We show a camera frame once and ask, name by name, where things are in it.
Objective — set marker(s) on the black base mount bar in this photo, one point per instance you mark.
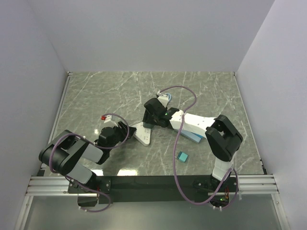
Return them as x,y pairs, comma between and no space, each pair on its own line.
197,188

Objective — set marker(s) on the white triangular power strip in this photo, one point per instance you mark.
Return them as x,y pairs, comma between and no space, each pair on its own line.
142,134

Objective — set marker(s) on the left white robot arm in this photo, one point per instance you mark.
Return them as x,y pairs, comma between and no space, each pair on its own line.
63,152

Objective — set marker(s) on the dark green plug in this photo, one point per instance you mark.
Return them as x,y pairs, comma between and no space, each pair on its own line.
147,125

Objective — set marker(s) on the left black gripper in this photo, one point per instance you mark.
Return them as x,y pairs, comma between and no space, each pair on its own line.
123,132

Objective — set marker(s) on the teal cube adapter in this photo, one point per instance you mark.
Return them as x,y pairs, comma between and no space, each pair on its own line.
182,157

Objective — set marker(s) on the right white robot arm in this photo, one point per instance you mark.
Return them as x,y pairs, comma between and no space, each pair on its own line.
223,138

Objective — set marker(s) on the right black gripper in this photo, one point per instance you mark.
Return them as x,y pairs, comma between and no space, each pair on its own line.
146,119

